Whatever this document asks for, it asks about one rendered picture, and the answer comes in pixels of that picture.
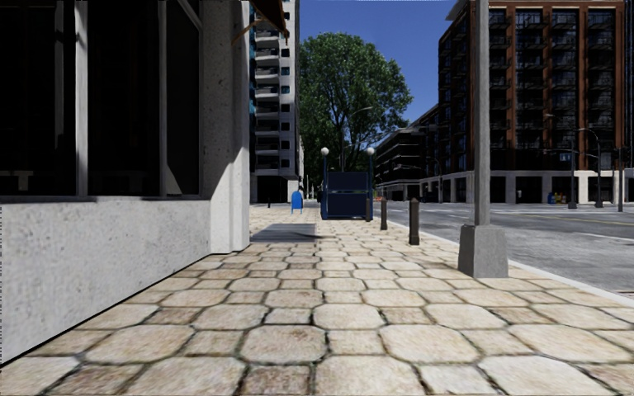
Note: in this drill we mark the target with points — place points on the blue letter box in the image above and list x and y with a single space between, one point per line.
296 201

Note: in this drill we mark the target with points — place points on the grey street lamp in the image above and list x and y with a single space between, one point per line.
343 143
597 168
572 173

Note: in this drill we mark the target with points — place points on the dark building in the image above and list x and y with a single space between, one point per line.
399 158

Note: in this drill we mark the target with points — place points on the tree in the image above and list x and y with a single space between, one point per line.
342 94

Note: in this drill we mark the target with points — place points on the white balcony building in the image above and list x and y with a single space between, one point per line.
275 99

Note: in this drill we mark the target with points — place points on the grey pole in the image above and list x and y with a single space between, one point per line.
481 148

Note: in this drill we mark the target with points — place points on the pale concrete building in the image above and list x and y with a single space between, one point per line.
124 232

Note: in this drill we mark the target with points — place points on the red brick building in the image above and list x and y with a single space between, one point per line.
540 99

